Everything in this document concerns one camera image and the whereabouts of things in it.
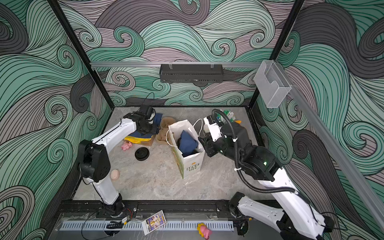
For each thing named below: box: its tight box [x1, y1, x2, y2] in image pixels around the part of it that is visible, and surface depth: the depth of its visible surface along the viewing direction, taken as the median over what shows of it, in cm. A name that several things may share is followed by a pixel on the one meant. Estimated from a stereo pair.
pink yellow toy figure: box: [197, 222, 213, 240], surface depth 67 cm
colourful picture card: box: [141, 209, 167, 236], surface depth 70 cm
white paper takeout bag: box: [168, 118, 205, 180], surface depth 77 cm
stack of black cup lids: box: [134, 147, 150, 162], surface depth 94 cm
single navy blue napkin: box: [179, 130, 199, 154], surface depth 77 cm
